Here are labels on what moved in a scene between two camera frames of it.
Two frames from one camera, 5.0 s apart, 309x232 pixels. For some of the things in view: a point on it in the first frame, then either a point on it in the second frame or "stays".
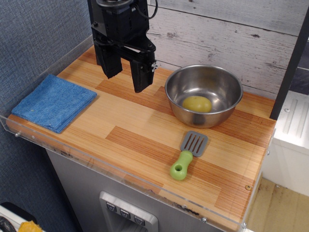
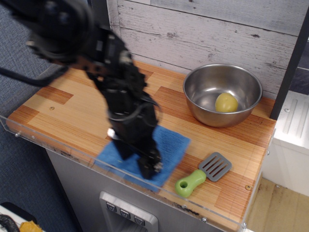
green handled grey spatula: [193, 143] -> [213, 168]
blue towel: [54, 103] -> [172, 148]
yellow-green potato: [197, 104] -> [226, 102]
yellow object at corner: [29, 226] stays
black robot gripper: [119, 27] -> [133, 122]
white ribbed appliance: [287, 163] stays
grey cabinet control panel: [119, 215] stays
